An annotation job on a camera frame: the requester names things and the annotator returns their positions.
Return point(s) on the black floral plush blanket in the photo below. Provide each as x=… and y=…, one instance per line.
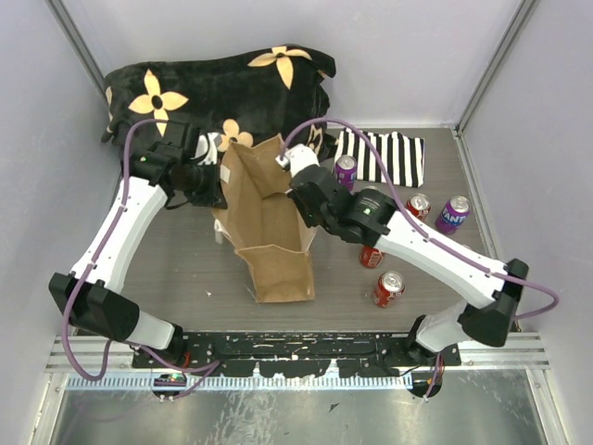
x=246, y=99

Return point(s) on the black white striped cloth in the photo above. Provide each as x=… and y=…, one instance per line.
x=402, y=156

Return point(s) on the red Coke can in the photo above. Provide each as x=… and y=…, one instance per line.
x=371, y=257
x=390, y=285
x=419, y=206

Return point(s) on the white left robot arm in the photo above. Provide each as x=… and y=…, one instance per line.
x=89, y=296

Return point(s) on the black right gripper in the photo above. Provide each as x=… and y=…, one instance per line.
x=308, y=221

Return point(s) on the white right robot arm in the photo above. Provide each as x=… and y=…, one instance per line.
x=490, y=289

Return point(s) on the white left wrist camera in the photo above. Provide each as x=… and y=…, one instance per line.
x=207, y=149

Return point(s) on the brown burlap canvas bag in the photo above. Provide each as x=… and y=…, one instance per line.
x=263, y=223

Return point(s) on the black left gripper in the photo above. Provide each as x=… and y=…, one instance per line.
x=213, y=197

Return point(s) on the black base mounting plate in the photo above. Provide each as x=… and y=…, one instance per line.
x=243, y=354

